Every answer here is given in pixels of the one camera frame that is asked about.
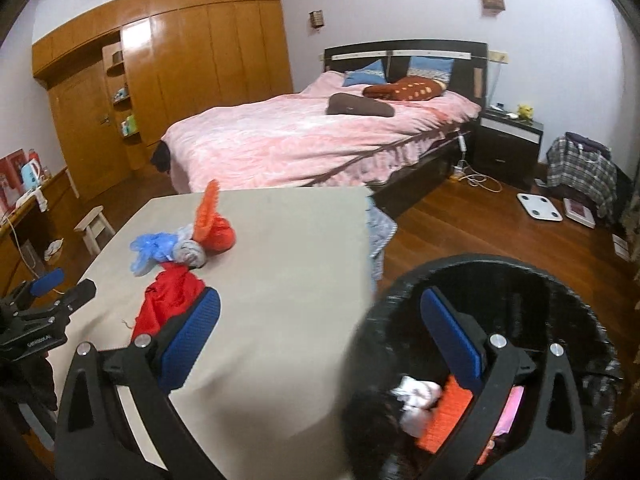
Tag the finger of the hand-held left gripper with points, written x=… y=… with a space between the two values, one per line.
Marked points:
x=75 y=295
x=47 y=280

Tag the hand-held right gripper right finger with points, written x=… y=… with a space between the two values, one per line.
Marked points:
x=450 y=340

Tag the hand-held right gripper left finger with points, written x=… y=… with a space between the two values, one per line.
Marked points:
x=192 y=345

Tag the red cloth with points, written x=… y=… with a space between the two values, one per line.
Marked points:
x=165 y=300

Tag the white tissue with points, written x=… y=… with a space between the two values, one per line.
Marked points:
x=415 y=420
x=420 y=390

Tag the blue plastic bag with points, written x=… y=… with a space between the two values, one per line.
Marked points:
x=152 y=250

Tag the black trash bin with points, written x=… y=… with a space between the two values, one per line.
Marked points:
x=525 y=290

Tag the pink sheet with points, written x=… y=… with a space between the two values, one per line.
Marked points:
x=512 y=405

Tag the grey sock ball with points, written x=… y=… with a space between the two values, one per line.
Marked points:
x=190 y=252

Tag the white crumpled cloth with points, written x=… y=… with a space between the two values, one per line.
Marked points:
x=54 y=250

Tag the small wooden stool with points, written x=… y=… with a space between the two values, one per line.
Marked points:
x=92 y=220

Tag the wooden side cabinet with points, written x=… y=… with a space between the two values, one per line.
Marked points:
x=55 y=195

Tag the blue white kettle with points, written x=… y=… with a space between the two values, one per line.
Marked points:
x=31 y=177

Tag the red box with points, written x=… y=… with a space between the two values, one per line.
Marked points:
x=10 y=180

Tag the beige table cover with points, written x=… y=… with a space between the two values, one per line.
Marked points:
x=290 y=285

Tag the red bottle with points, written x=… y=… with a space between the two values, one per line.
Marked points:
x=33 y=154

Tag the white bathroom scale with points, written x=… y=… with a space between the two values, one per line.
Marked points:
x=540 y=206

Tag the yellow power strip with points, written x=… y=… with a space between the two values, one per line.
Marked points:
x=458 y=172

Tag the white scale red centre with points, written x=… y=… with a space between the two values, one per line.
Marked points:
x=579 y=211

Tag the small white flat box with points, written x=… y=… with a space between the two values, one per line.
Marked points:
x=621 y=246

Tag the dark nightstand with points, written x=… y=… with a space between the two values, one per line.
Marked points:
x=505 y=150

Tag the white bed controller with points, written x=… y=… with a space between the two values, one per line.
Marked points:
x=462 y=142

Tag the plaid cloth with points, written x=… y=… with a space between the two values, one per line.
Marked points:
x=580 y=175

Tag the pink bedspread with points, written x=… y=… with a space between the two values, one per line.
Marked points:
x=280 y=140

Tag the black bag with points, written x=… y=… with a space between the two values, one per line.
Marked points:
x=621 y=185

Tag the yellow plush toy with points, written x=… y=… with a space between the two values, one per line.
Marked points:
x=524 y=112

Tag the dark jacket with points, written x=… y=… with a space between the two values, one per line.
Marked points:
x=582 y=140

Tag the red dotted pillow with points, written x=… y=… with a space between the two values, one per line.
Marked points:
x=410 y=90

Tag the brown pillow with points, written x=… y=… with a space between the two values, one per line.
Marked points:
x=355 y=105

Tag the wooden wardrobe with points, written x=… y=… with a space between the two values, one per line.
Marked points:
x=200 y=60

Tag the dark wooden bed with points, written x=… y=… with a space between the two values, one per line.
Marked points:
x=465 y=70

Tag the blue pillow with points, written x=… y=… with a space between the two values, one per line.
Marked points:
x=365 y=75
x=430 y=66

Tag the wall outlet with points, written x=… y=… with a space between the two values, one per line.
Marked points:
x=498 y=55

